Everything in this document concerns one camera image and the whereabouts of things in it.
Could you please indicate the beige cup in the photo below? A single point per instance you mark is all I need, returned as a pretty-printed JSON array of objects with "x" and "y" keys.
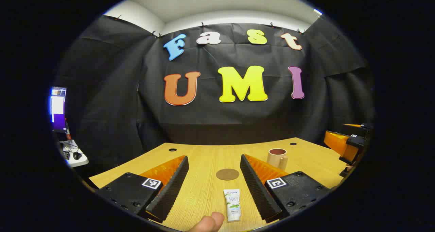
[{"x": 277, "y": 161}]

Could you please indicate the wooden desktop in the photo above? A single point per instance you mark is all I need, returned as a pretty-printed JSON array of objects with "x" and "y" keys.
[{"x": 306, "y": 160}]

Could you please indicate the round brown coaster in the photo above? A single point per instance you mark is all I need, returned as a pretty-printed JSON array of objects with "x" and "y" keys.
[{"x": 227, "y": 174}]

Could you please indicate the white toothpaste tube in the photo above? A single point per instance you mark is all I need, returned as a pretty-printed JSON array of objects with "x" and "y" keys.
[{"x": 233, "y": 204}]

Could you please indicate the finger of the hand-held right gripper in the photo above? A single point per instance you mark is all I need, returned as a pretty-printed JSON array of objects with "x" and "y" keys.
[
  {"x": 365, "y": 129},
  {"x": 357, "y": 144}
]

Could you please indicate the black computer mouse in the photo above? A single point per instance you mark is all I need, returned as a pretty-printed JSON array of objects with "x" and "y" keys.
[{"x": 77, "y": 155}]

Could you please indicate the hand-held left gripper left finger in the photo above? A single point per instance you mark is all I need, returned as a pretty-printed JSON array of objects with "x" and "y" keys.
[{"x": 173, "y": 187}]

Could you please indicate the black backdrop cloth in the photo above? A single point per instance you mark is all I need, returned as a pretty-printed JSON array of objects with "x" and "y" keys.
[{"x": 238, "y": 116}]

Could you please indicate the white side table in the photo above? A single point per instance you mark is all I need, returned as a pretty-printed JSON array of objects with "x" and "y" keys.
[{"x": 80, "y": 161}]

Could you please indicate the computer monitor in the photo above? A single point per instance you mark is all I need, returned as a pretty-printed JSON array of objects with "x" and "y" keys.
[{"x": 58, "y": 108}]

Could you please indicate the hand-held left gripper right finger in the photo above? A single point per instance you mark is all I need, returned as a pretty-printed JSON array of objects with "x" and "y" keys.
[{"x": 258, "y": 191}]

